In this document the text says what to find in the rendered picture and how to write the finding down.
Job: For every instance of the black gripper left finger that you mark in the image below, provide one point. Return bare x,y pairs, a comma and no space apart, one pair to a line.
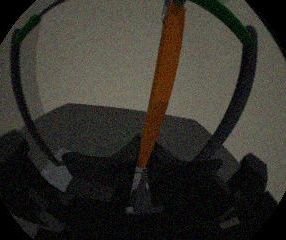
116,171

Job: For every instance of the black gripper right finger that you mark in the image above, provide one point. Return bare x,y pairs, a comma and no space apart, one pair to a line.
166,173

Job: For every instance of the orange handle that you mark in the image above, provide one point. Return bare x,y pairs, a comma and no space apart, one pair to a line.
164,76

